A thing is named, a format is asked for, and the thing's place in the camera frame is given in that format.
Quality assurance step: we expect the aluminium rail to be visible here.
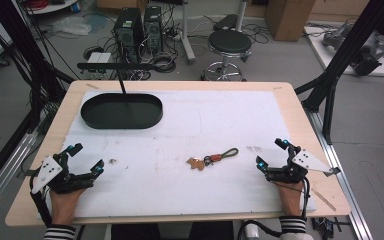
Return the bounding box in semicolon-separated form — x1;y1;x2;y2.
304;108;375;240
0;109;53;224

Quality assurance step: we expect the white power box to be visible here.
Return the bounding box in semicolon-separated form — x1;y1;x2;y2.
86;51;113;65

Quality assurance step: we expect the grey desk leg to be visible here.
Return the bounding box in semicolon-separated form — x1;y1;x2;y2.
179;0;197;65

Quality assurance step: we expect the black oval tray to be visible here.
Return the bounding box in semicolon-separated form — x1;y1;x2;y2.
80;92;164;131

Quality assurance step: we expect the brown leather keychain green cord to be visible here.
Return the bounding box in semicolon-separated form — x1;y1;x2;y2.
185;147;240;172

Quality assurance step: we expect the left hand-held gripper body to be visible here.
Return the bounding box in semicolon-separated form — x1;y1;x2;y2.
29;151;96;196

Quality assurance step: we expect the black round stool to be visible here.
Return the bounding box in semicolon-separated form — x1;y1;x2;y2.
199;29;253;82

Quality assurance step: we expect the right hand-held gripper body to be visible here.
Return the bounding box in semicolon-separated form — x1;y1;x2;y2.
264;145;342;185

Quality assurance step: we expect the thin wooden stick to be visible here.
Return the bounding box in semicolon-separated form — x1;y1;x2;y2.
310;187;338;212

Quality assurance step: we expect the black frame strut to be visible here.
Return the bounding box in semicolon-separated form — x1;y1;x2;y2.
0;0;76;134
293;0;384;146

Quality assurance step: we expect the grey and black device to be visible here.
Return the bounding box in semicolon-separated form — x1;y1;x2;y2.
321;22;384;77

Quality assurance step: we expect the white round table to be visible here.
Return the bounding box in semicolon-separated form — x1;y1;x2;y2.
23;0;80;16

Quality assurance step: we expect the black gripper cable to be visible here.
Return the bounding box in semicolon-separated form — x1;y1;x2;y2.
235;176;312;240
29;178;54;227

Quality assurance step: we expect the person's right hand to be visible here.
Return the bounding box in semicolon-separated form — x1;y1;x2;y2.
274;180;306;219

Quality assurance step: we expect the person's left hand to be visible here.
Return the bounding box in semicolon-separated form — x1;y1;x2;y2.
48;187;88;228

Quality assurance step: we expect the coiled black cable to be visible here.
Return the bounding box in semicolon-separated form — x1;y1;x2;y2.
149;52;178;74

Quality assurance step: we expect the clear plastic bag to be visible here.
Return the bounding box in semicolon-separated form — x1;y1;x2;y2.
48;14;109;37

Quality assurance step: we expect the black flat pedal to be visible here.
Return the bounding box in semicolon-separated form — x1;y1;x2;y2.
212;13;239;32

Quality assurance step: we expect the large black computer tower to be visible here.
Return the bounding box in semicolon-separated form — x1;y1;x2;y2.
112;7;146;64

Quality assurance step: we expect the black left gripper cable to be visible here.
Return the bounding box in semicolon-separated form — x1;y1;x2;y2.
29;178;54;227

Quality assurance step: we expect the white foam mat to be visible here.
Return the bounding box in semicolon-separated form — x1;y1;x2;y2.
36;89;318;221

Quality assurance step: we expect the brown cardboard box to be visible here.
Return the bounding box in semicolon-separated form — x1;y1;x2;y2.
263;0;317;43

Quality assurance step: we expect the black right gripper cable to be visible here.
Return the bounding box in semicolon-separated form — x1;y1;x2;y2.
235;176;312;240

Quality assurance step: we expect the black T-shaped stand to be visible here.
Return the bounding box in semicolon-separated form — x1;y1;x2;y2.
76;62;156;95

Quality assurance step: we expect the slim black computer tower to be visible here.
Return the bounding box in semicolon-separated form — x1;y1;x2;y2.
143;4;164;56

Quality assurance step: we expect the white floor board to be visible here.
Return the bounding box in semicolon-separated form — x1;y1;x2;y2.
303;25;384;78

